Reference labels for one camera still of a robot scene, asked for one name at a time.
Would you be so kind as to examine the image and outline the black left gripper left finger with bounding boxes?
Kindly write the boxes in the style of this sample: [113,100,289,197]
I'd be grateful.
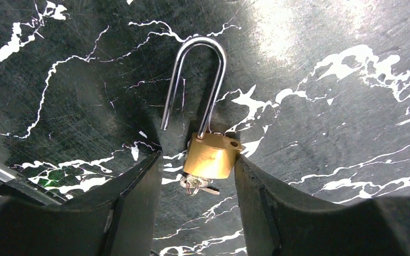
[0,151,162,255]

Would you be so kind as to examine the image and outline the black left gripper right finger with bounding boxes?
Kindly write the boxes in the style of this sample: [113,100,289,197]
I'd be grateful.
[234,156,410,255]

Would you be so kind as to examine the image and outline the brass padlock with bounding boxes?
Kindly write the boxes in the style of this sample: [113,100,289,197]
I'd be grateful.
[160,36,242,196]

